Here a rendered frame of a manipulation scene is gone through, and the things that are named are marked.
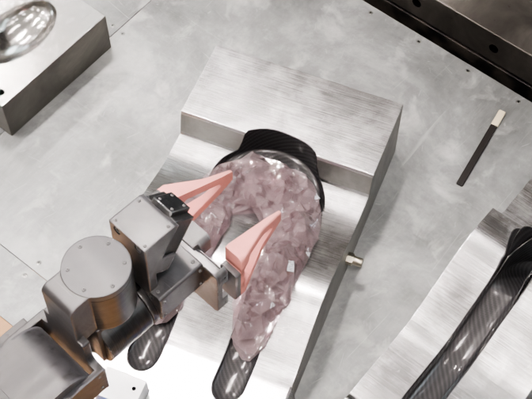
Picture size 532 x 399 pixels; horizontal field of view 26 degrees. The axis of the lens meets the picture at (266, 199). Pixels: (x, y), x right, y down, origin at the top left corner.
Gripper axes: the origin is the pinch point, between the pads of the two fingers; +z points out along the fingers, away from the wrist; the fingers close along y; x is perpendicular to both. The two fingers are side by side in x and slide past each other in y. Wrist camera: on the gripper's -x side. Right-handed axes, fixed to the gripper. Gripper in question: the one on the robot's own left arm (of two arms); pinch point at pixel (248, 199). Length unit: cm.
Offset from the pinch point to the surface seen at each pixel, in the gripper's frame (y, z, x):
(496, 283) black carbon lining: -16.5, 24.3, 27.0
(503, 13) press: 13, 67, 39
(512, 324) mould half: -21.0, 21.7, 27.7
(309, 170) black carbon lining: 11.6, 22.9, 31.9
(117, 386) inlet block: 6.8, -14.1, 31.7
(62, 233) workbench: 31, -3, 40
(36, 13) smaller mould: 57, 16, 33
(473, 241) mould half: -11.5, 25.9, 25.5
